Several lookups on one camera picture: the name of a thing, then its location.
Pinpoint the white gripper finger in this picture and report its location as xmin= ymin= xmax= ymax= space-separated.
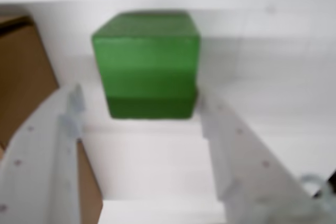
xmin=198 ymin=94 xmax=317 ymax=205
xmin=0 ymin=83 xmax=87 ymax=224

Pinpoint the green cube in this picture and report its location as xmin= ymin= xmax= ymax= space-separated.
xmin=91 ymin=9 xmax=202 ymax=122

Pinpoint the brown cardboard box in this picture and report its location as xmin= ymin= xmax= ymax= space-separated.
xmin=0 ymin=15 xmax=103 ymax=224

